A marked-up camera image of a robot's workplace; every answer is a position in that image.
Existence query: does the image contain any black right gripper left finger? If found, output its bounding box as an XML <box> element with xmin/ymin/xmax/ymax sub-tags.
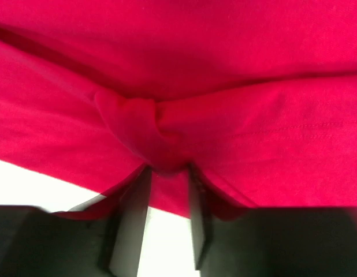
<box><xmin>0</xmin><ymin>168</ymin><xmax>152</xmax><ymax>276</ymax></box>

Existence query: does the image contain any red t shirt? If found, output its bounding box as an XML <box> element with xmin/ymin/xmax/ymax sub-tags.
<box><xmin>0</xmin><ymin>1</ymin><xmax>357</xmax><ymax>219</ymax></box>

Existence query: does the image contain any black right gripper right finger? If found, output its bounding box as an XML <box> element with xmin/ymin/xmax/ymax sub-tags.
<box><xmin>188</xmin><ymin>166</ymin><xmax>357</xmax><ymax>276</ymax></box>

